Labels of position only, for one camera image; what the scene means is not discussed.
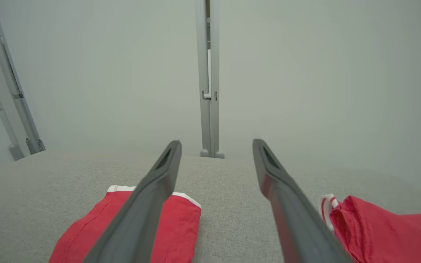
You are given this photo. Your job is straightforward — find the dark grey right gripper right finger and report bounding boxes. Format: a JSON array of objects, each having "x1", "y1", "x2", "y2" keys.
[{"x1": 252, "y1": 138, "x2": 353, "y2": 263}]

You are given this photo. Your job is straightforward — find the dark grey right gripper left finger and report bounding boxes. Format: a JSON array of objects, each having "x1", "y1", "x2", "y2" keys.
[{"x1": 83, "y1": 140, "x2": 182, "y2": 263}]

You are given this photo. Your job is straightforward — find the red shorts with white stripe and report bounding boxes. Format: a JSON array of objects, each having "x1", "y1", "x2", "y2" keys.
[{"x1": 49, "y1": 185, "x2": 202, "y2": 263}]

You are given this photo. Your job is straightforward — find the red shirt with striped collar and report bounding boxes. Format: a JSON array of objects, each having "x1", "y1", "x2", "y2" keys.
[{"x1": 318, "y1": 194, "x2": 421, "y2": 263}]

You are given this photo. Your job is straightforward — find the grey slanted partition post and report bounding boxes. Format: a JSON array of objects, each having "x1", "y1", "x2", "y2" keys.
[{"x1": 0, "y1": 0, "x2": 46, "y2": 161}]

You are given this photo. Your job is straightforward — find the grey double partition post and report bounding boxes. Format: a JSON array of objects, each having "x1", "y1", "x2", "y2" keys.
[{"x1": 195, "y1": 0, "x2": 225, "y2": 159}]

